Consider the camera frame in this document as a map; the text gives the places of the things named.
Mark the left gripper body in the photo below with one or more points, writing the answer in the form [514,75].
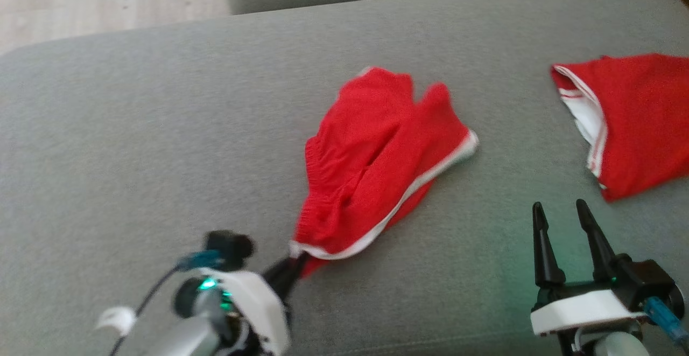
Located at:
[253,307]

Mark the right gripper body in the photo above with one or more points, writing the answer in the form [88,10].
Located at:
[581,310]

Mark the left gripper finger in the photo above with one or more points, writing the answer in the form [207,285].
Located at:
[282,275]
[296,283]

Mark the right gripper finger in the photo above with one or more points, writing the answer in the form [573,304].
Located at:
[545,264]
[600,259]

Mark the red number 23 jersey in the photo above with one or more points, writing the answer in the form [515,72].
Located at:
[646,119]

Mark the red shorts white trim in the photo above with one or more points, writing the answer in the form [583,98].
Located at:
[377,146]

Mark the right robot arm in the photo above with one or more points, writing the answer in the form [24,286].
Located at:
[619,345]

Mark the large grey sofa seat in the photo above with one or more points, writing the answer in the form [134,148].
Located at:
[161,130]

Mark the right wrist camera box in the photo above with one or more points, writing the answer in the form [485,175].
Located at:
[646,283]

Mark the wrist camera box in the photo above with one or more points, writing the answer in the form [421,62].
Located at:
[646,283]
[231,245]

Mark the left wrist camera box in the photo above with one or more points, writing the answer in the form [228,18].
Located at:
[231,245]

